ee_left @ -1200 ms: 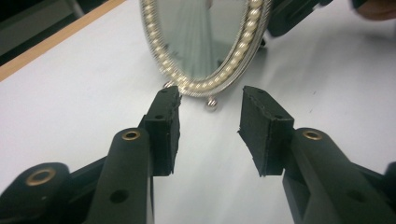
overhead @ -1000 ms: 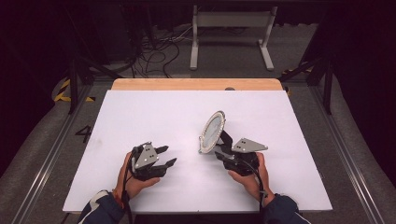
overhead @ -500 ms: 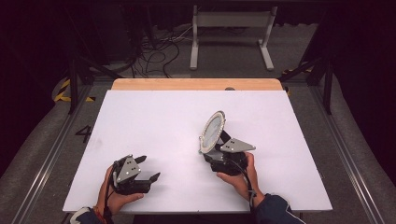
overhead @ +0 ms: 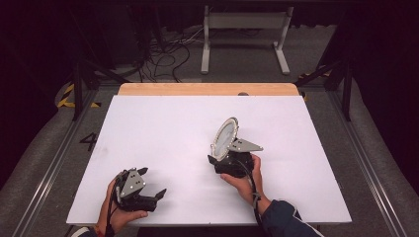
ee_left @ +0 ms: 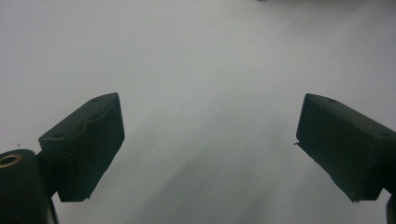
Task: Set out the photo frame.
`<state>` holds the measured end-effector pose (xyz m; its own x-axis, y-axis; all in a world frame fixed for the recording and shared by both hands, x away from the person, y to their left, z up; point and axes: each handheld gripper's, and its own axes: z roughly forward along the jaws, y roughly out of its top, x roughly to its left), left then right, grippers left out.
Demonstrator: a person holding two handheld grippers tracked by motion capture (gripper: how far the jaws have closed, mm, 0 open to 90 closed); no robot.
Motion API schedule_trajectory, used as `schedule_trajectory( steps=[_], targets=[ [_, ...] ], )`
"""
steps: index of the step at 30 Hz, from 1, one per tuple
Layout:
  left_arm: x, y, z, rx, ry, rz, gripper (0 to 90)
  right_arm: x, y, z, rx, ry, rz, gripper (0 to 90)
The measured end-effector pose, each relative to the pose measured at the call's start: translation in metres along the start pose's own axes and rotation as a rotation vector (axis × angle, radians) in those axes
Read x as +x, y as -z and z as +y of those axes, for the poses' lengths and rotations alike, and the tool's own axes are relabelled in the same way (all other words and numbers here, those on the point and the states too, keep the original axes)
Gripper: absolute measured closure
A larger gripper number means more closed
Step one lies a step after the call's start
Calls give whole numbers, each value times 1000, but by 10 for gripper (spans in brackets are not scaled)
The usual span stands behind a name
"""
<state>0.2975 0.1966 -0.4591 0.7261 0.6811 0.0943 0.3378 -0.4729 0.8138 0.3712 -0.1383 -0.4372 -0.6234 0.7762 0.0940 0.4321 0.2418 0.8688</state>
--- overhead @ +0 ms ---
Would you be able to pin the black metal stand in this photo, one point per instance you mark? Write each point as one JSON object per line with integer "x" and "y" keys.
{"x": 346, "y": 95}
{"x": 78, "y": 89}

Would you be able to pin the white table board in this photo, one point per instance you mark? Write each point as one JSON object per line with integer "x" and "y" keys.
{"x": 164, "y": 138}

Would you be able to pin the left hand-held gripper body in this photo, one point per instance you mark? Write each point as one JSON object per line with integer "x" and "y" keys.
{"x": 133, "y": 184}

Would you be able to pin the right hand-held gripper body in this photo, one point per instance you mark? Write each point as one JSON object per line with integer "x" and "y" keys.
{"x": 235, "y": 164}

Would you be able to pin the yellow black floor tape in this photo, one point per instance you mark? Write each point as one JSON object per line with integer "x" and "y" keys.
{"x": 66, "y": 98}

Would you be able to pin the oval hand mirror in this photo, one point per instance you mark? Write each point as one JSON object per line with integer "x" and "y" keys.
{"x": 225, "y": 138}

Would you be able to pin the person's left hand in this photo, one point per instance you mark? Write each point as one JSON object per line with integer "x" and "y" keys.
{"x": 123, "y": 219}

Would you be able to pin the person's right hand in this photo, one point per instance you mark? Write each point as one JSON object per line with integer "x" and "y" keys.
{"x": 245, "y": 189}

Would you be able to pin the white metal stand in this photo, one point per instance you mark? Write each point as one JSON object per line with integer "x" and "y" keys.
{"x": 206, "y": 49}

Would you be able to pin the small grey table grommet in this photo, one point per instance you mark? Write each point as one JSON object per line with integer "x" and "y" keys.
{"x": 243, "y": 94}

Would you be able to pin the wooden table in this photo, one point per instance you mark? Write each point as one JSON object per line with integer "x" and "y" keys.
{"x": 197, "y": 89}

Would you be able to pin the aluminium floor rail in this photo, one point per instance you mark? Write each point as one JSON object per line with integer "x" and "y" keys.
{"x": 369, "y": 171}
{"x": 54, "y": 168}

